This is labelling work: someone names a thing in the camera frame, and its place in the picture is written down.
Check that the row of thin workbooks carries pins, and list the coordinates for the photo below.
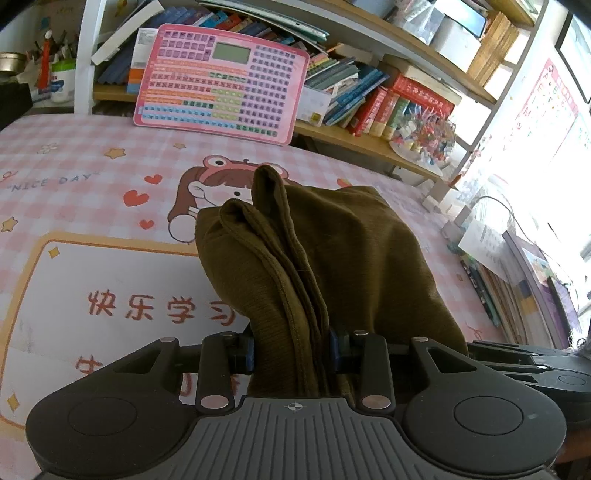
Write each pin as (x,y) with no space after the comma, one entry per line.
(531,286)

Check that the pink keyboard learning board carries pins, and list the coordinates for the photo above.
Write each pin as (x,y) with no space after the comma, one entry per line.
(221,83)

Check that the row of colourful books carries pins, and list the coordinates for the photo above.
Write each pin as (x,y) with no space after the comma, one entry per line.
(369,110)

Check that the stack of brown books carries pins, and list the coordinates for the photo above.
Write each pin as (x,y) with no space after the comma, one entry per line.
(496,50)

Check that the white shelf post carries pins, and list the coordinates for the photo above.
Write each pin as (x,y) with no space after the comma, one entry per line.
(90,55)
(489,120)

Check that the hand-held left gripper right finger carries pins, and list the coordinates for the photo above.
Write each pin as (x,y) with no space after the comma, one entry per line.
(334,353)

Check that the brass bowl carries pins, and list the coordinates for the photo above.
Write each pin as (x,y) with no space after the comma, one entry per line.
(11,64)

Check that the black framed picture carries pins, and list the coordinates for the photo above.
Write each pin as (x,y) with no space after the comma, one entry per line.
(577,55)

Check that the wooden bookshelf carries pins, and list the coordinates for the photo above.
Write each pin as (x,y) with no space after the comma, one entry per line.
(351,138)

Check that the pink checked printed table mat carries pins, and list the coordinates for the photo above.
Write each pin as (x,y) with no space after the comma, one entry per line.
(92,152)

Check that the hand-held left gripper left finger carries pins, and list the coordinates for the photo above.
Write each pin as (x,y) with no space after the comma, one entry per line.
(250,355)

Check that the white paper sheet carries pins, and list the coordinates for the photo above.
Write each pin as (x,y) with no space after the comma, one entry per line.
(482,244)

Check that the black object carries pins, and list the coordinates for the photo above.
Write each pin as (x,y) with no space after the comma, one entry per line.
(14,105)

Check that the person's fluffy white sleeve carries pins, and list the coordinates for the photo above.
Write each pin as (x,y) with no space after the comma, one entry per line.
(581,347)

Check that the small white box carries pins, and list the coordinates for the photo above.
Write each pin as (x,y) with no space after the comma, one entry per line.
(316,105)

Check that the alphabet wall poster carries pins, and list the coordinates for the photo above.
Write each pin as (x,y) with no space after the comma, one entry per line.
(554,106)

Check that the bunch of pens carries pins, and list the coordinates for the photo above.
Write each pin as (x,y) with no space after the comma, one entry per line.
(55,48)

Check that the large white box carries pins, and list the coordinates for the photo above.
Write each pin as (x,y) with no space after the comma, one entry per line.
(455,46)

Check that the stack of flat booklets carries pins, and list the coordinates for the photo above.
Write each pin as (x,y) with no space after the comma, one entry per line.
(277,23)

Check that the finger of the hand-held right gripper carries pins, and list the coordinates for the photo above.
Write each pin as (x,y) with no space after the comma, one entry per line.
(508,350)

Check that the white plastic jar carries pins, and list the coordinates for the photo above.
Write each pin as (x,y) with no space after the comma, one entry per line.
(62,85)

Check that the olive green garment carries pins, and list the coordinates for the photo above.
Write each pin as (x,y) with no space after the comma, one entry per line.
(360,254)

